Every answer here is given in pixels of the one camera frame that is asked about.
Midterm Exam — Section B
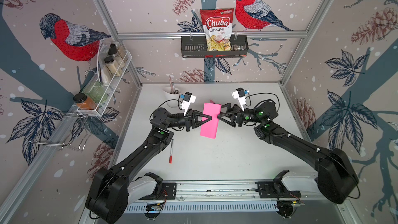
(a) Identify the Chuba cassava chips bag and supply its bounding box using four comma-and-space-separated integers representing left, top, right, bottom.
200, 8, 234, 52

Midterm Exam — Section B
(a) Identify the white cup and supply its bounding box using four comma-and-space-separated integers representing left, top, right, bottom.
163, 86, 181, 108

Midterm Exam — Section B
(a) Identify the red marker pen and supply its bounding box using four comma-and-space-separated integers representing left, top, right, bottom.
169, 139, 174, 164

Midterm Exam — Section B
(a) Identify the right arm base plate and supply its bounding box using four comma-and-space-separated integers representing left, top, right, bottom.
256, 170, 302, 199

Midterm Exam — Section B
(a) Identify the green glass jar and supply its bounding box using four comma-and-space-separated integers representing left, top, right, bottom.
83, 82, 108, 105

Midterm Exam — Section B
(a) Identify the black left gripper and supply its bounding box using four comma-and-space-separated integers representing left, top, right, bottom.
165, 109, 210, 134

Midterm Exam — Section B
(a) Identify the black wire basket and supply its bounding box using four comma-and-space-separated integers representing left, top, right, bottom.
181, 35, 248, 58

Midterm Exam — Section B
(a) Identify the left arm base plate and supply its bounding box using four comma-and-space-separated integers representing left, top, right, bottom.
140, 172, 177, 200

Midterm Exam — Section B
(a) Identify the chrome wire hook rack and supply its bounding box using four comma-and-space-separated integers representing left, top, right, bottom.
30, 111, 91, 151

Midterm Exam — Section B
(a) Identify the orange spice jar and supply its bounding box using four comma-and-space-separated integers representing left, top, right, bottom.
73, 93, 97, 110

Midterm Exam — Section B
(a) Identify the aluminium mounting rail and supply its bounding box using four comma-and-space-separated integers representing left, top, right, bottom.
86, 178, 346, 204

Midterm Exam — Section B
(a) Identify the white wire shelf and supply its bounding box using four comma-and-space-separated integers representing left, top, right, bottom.
77, 40, 132, 117

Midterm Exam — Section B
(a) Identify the beige spice bottle black cap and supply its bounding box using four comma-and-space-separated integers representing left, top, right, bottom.
104, 56, 122, 77

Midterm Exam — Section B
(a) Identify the pink pen in cup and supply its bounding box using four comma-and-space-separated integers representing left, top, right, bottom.
169, 75, 175, 94

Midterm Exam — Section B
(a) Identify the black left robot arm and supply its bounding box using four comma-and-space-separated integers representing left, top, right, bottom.
85, 108, 212, 224

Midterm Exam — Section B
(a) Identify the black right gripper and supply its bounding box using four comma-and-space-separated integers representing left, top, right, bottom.
215, 104, 264, 131

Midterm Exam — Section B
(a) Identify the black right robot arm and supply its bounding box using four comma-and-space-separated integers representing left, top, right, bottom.
217, 100, 359, 204

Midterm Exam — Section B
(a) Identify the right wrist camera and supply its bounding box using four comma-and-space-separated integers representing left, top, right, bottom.
232, 88, 250, 110

